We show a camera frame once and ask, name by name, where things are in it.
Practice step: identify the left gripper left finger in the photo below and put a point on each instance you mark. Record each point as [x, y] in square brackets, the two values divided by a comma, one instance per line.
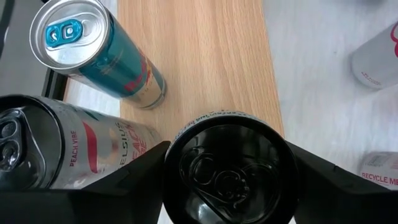
[77, 205]

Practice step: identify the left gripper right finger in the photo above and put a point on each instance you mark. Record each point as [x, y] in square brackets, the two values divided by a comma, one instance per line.
[342, 199]

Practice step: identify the teal Red Bull can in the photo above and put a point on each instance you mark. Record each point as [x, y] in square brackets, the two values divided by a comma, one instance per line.
[118, 62]

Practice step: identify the silver Diet Coke can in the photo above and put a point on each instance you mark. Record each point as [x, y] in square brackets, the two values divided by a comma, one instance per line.
[376, 59]

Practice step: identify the wooden shelf with black frame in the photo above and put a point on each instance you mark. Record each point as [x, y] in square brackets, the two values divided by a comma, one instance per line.
[202, 62]

